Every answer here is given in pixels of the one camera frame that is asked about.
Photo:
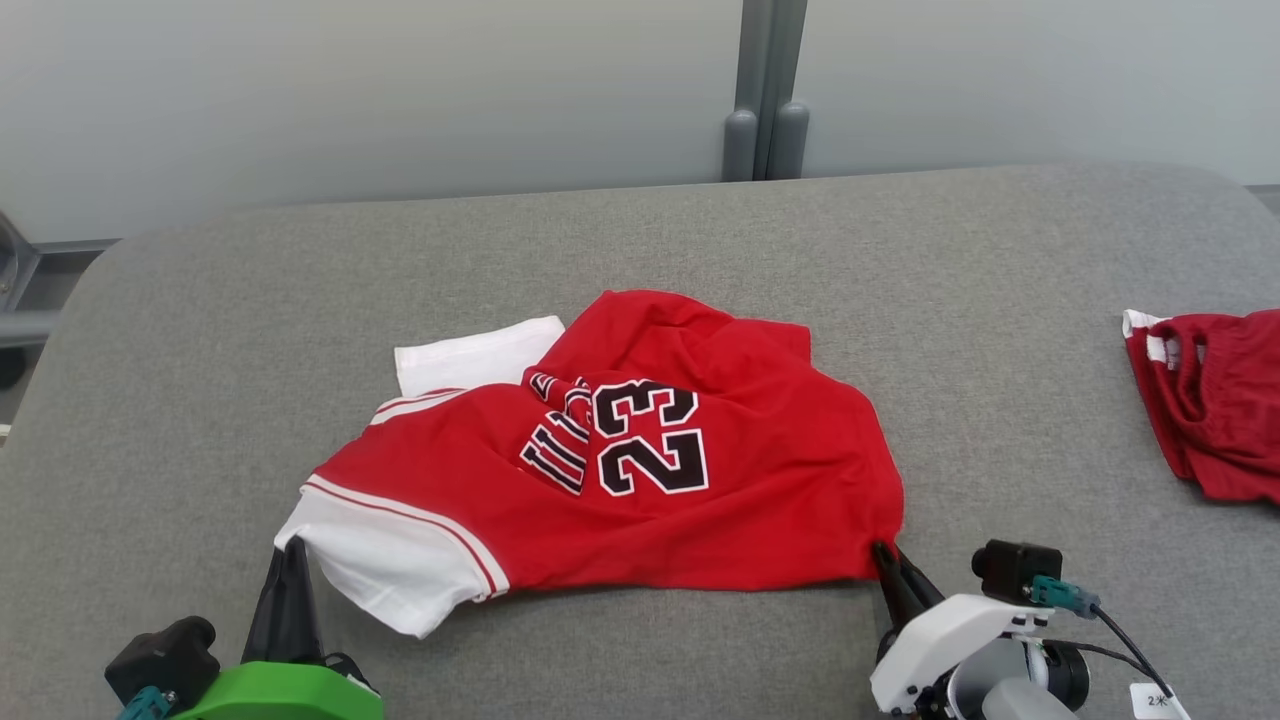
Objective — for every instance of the red and white Bulls jersey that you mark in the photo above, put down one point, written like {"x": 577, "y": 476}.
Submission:
{"x": 750, "y": 480}

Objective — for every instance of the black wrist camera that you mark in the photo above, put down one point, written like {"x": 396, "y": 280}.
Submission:
{"x": 165, "y": 655}
{"x": 1015, "y": 570}

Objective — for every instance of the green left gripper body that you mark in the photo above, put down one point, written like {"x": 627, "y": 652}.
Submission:
{"x": 280, "y": 695}

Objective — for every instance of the grey partition post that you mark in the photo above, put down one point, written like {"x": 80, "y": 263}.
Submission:
{"x": 765, "y": 80}

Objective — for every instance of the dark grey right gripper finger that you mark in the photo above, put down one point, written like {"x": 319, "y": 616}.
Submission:
{"x": 895, "y": 595}
{"x": 918, "y": 590}

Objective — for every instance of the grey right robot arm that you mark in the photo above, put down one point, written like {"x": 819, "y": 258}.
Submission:
{"x": 1020, "y": 700}

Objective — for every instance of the grey fabric sofa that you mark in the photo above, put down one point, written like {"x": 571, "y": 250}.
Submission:
{"x": 300, "y": 270}

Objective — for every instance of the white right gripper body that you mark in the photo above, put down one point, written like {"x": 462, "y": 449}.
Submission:
{"x": 950, "y": 650}

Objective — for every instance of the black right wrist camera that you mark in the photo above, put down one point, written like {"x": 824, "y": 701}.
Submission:
{"x": 1015, "y": 570}

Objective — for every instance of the grey metal frame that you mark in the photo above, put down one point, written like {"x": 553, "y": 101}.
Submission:
{"x": 25, "y": 325}

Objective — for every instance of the red Bulls shorts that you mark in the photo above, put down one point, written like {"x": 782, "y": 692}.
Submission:
{"x": 1230, "y": 420}

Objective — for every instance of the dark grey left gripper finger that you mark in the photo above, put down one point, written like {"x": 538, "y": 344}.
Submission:
{"x": 272, "y": 620}
{"x": 305, "y": 630}

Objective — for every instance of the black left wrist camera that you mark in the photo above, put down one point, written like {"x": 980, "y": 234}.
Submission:
{"x": 165, "y": 655}

